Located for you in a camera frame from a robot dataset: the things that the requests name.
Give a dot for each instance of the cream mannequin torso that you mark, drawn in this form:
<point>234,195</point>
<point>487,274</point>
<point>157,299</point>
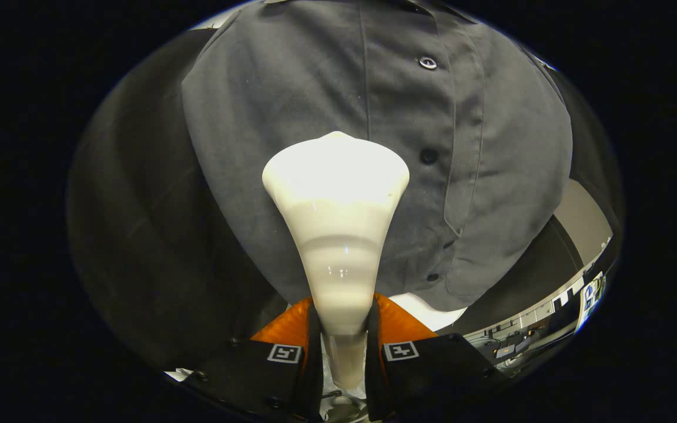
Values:
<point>432,317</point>

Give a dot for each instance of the computer monitor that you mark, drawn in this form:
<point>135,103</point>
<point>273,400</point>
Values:
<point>590,296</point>

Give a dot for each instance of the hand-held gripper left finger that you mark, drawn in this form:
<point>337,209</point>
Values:
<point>315,376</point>

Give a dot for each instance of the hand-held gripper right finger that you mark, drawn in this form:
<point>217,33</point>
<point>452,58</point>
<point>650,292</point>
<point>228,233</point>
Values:
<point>374,382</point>

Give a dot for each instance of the white garment steamer head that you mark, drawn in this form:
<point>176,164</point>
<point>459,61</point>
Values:
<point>335,235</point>

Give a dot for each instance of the dark grey button shirt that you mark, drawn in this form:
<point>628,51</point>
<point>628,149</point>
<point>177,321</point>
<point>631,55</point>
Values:
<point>291,88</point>

